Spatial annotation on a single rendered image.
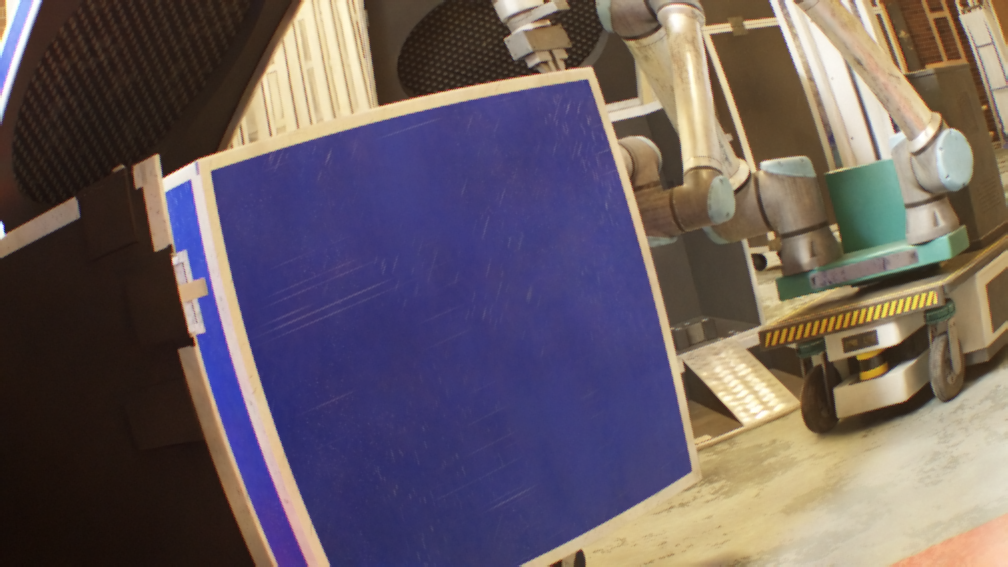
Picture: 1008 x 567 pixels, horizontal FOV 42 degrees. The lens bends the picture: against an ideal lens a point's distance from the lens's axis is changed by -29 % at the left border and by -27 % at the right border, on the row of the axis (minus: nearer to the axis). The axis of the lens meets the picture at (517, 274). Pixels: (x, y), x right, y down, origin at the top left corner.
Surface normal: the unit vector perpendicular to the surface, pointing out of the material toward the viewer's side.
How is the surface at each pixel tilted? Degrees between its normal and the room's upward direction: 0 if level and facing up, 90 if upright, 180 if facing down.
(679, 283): 90
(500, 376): 90
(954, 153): 94
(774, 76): 90
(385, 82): 143
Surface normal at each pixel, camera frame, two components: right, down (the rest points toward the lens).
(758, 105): 0.25, -0.03
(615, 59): 0.29, 0.78
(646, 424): 0.77, -0.18
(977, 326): -0.67, 0.22
